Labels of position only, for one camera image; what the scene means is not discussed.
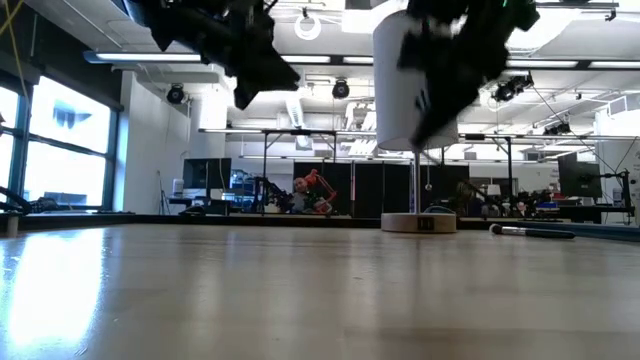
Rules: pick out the pale peg foot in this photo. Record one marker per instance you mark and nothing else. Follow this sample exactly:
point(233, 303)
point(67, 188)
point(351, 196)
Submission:
point(12, 225)

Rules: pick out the white shade wooden base lamp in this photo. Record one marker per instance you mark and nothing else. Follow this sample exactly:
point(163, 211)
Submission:
point(395, 100)

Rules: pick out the black rounded object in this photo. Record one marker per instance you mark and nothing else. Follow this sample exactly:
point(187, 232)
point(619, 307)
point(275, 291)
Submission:
point(45, 205)

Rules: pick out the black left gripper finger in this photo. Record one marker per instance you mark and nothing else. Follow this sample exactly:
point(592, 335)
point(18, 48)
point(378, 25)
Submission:
point(265, 70)

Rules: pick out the black table frame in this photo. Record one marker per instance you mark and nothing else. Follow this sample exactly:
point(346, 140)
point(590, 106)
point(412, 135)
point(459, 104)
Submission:
point(150, 220)

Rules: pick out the black partition wall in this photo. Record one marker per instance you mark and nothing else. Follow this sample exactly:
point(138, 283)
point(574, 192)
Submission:
point(370, 190)

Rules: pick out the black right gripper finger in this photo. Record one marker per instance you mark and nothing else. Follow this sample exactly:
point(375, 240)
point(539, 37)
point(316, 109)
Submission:
point(437, 117)

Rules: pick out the red desk lamp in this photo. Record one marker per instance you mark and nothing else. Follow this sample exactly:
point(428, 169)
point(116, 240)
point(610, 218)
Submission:
point(314, 176)

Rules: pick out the person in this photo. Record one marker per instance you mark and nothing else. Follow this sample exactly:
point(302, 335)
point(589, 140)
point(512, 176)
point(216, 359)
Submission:
point(300, 187)

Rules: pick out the long fluorescent ceiling light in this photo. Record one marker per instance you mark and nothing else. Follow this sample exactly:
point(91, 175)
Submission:
point(545, 64)
point(150, 57)

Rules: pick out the large window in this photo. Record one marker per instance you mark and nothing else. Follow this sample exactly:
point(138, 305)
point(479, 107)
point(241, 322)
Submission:
point(65, 125)

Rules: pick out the black computer monitor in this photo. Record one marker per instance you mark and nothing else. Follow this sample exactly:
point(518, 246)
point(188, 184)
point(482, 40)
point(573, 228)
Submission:
point(580, 177)
point(207, 175)

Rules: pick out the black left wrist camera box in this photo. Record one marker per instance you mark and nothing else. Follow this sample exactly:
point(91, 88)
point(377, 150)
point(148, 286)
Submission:
point(247, 95)

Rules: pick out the black ceiling spotlight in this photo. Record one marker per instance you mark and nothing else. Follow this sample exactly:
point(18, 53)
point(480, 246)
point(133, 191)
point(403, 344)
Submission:
point(176, 94)
point(557, 129)
point(510, 89)
point(341, 90)

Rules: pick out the black brush round dark head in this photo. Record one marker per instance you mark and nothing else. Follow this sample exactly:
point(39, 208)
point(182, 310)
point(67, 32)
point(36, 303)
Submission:
point(545, 233)

